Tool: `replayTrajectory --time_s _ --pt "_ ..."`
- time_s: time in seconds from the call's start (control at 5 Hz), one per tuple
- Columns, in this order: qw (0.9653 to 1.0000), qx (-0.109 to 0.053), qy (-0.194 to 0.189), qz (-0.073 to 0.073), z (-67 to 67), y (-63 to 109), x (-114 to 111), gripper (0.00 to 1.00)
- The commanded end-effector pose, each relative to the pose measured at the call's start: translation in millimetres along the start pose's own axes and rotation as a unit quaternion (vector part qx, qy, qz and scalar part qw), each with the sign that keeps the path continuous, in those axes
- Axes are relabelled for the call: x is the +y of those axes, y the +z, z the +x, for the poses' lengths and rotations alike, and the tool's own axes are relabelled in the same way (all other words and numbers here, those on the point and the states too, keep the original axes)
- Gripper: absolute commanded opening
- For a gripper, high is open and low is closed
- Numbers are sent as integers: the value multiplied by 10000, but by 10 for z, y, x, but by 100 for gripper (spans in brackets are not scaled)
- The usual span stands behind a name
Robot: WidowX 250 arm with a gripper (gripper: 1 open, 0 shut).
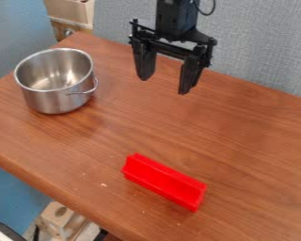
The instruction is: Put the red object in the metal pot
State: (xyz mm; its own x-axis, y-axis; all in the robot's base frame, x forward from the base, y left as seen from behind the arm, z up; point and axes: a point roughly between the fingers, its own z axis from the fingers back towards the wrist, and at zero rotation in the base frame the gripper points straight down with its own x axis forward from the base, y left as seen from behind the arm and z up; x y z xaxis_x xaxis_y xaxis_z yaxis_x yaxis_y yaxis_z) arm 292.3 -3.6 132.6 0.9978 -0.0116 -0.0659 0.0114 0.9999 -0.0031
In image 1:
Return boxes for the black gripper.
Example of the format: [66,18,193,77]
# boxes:
[129,0,217,95]

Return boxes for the red plastic block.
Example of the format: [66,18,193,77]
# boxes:
[121,153,206,212]

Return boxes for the stainless steel pot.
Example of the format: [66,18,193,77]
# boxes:
[13,48,98,114]

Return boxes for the black white object at corner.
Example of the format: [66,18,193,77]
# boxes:
[0,223,26,241]

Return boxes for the wooden stand under table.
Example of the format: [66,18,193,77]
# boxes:
[22,201,99,241]

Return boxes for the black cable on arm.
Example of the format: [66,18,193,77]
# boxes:
[193,0,217,17]

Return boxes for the wooden frame behind table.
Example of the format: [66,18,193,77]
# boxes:
[43,0,95,40]

